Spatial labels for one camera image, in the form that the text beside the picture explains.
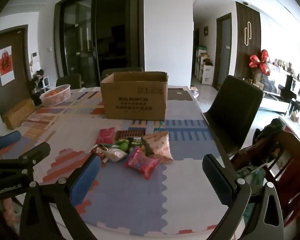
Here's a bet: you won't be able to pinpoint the green candy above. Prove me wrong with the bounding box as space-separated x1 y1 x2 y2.
115 139 130 152

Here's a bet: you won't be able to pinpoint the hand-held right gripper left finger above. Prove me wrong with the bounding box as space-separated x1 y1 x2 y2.
19 154 102 240

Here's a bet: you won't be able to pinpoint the brown striped snack packet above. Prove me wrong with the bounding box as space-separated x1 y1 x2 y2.
114 130 146 140

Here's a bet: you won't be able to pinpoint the pale yellow snack packet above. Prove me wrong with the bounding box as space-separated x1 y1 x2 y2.
104 148 128 162

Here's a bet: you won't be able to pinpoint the brown table mat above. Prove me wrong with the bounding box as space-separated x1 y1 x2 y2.
167 89 193 102

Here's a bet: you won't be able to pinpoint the dark green snack packet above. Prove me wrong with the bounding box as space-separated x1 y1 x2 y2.
126 137 154 155

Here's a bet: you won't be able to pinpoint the red and white door poster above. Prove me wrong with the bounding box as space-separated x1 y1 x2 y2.
0 45 15 85

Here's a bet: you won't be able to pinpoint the black and white plush toy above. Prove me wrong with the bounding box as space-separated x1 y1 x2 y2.
27 69 50 93

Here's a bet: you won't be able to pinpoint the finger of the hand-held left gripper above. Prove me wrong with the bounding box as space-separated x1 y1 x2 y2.
0 131 22 159
0 142 51 178

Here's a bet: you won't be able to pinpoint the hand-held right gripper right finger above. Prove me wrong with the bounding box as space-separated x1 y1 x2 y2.
202 154 285 240

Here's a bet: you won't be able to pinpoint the black chair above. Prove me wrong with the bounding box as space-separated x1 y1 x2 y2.
202 75 264 160

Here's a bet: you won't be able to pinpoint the brown cardboard box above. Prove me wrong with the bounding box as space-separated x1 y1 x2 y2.
100 71 168 122

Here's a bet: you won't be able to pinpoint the dark chair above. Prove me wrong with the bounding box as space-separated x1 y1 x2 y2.
101 67 144 80
55 74 82 90

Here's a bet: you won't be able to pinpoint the brown slatted wall panel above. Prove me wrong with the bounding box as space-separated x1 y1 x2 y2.
235 1 262 80

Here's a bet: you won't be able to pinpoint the beige checkered snack packet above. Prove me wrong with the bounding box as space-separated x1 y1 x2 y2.
143 131 174 164

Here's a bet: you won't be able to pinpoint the grey room door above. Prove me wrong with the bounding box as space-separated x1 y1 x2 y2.
212 12 232 89

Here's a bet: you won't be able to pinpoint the white hallway shelf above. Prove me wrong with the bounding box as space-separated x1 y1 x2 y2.
195 45 214 84

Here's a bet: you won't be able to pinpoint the white loop wall ornament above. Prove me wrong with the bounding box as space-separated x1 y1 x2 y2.
244 22 252 47

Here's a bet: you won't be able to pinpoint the green bag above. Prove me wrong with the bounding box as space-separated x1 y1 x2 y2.
236 166 265 228

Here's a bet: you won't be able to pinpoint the colourful patterned tablecloth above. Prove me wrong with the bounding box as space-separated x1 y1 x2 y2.
0 86 240 235

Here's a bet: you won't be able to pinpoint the wooden chair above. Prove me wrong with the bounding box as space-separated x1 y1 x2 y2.
230 119 300 228

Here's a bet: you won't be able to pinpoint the woven wicker box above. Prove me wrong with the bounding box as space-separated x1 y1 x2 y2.
2 99 36 130

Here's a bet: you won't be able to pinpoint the red foil balloons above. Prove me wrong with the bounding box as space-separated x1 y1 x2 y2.
249 49 271 76

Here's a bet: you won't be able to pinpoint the pink red snack packet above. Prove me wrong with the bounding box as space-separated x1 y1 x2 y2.
124 146 161 180

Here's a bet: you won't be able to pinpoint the white media cabinet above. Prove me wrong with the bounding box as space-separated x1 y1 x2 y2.
260 62 300 117

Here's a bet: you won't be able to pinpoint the pile of oranges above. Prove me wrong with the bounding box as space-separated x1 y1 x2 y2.
45 88 65 97

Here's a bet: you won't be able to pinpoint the pink plastic basket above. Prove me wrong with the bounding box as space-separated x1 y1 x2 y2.
39 84 72 106

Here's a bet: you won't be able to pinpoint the glass sliding door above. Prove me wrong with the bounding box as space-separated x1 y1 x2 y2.
54 0 144 88

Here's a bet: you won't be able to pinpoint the dark entrance door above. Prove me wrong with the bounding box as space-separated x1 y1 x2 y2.
0 25 32 123

